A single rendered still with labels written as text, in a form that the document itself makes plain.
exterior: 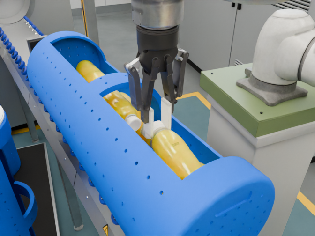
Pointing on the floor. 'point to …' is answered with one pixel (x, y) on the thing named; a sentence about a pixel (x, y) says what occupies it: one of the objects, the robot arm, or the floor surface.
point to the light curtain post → (90, 20)
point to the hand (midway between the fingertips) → (157, 117)
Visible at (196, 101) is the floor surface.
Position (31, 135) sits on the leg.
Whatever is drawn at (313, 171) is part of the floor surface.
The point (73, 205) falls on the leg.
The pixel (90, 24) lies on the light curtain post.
